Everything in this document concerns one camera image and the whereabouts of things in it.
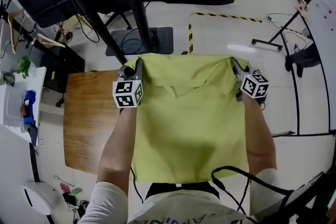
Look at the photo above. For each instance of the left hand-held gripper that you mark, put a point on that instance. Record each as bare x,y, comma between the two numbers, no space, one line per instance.
127,94

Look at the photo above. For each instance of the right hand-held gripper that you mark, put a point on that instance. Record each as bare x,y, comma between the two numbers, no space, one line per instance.
256,86

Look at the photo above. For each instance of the yellow-green cloth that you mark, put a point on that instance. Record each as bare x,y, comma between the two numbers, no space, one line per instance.
189,118

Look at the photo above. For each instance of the person's left forearm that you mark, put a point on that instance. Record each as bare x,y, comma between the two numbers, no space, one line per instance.
118,144

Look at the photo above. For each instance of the person's right forearm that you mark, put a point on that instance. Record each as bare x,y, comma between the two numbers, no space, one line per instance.
260,136

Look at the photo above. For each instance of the black display stand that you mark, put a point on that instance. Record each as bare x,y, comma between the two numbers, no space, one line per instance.
139,23

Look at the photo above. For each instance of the white whiteboard on stand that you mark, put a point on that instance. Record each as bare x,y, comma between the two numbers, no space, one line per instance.
294,65

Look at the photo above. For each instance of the long yellow-black hazard tape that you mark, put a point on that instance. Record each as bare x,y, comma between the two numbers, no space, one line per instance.
225,16

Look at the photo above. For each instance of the short yellow-black hazard tape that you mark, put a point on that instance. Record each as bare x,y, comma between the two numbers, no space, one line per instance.
190,39

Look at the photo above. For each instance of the black low cabinet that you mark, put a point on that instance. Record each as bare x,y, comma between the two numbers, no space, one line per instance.
63,63

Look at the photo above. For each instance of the beige plastic chair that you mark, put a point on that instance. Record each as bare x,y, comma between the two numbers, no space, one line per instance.
76,25

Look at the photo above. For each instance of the white side desk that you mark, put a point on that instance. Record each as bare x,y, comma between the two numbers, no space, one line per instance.
36,81

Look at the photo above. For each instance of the blue cloth bundle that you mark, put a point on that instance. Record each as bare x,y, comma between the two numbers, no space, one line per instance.
31,98

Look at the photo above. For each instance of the green potted plant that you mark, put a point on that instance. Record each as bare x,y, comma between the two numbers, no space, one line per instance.
24,65

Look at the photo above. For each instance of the person's black trousers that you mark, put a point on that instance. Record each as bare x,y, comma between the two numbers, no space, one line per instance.
162,189

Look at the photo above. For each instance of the white plastic box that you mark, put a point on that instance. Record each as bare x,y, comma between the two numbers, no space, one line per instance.
11,107

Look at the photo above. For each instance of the wooden clothes hanger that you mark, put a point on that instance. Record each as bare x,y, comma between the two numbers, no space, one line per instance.
11,26

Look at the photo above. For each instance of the green small object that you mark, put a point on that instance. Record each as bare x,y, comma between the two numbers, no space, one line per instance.
76,191

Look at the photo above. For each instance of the pink small object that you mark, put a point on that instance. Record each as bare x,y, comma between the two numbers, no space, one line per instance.
65,188

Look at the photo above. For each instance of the person's white shirt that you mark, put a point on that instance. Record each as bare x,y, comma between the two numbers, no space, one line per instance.
173,209

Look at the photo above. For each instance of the black tripod stand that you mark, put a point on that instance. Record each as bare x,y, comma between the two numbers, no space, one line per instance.
309,196

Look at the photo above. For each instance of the black pouch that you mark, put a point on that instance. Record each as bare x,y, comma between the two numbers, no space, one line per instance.
69,198

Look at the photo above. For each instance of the white rounded bin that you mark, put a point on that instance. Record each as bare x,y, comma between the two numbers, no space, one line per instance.
39,198

